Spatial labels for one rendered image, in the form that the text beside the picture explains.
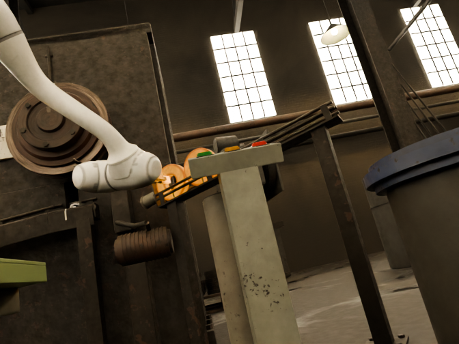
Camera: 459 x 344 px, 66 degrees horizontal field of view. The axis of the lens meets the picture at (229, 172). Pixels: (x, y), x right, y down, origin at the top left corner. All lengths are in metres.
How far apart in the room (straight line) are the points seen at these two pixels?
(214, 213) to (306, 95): 8.20
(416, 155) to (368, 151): 8.42
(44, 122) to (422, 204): 1.54
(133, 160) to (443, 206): 0.79
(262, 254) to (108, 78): 1.49
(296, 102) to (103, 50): 7.14
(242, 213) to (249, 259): 0.11
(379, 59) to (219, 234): 4.79
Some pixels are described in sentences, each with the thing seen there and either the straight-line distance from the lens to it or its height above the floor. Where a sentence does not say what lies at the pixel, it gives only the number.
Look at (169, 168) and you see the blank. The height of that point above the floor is 0.76.
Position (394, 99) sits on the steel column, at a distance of 5.33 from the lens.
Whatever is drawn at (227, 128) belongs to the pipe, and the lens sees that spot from 7.59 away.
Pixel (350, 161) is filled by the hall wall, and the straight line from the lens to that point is 8.77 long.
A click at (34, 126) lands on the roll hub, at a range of 1.82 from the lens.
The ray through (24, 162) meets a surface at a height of 0.97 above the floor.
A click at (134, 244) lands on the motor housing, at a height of 0.48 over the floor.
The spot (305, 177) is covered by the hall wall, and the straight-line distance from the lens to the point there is 8.30.
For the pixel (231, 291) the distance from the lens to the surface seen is 1.00.
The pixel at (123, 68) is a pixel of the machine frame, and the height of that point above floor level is 1.48.
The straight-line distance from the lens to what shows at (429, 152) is 0.62.
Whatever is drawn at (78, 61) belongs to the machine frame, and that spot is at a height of 1.56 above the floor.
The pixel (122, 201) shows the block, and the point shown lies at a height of 0.69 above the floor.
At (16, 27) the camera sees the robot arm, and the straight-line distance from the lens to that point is 1.15.
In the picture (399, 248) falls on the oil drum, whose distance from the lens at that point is 3.49.
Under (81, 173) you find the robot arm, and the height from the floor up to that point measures 0.68.
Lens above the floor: 0.30
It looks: 15 degrees up
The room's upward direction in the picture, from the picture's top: 13 degrees counter-clockwise
